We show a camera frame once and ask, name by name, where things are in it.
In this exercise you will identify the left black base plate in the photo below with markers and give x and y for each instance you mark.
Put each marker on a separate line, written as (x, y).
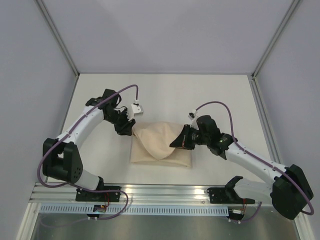
(109, 194)

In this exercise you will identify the right aluminium frame post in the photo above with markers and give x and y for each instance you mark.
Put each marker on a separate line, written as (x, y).
(293, 7)

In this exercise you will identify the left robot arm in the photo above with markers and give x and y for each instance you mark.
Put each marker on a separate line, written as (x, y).
(61, 159)

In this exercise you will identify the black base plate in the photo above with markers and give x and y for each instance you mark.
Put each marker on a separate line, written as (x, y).
(224, 195)
(109, 194)

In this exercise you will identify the beige cloth drape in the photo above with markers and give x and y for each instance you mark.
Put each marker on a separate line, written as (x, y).
(151, 145)

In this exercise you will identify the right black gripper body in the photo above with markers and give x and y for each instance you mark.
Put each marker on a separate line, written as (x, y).
(187, 137)

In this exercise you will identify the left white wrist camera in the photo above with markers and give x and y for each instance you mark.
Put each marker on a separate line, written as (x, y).
(134, 110)

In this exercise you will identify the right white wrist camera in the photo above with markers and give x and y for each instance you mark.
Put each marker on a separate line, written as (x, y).
(193, 118)

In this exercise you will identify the slotted grey cable duct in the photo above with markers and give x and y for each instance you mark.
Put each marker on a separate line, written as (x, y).
(157, 210)

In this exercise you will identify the aluminium frame post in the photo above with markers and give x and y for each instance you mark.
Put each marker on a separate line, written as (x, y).
(43, 9)
(293, 7)

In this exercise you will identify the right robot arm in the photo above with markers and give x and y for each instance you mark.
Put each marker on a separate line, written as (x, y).
(284, 187)

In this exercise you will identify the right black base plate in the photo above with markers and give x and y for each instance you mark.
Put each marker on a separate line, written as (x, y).
(224, 195)

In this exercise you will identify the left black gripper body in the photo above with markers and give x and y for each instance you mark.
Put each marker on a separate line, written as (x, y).
(120, 121)

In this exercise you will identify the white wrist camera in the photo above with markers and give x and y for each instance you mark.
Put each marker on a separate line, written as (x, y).
(193, 118)
(134, 110)

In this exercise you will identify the aluminium mounting rail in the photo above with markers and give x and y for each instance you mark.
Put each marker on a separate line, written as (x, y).
(144, 194)

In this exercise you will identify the left aluminium frame post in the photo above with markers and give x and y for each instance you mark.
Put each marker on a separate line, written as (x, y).
(43, 9)

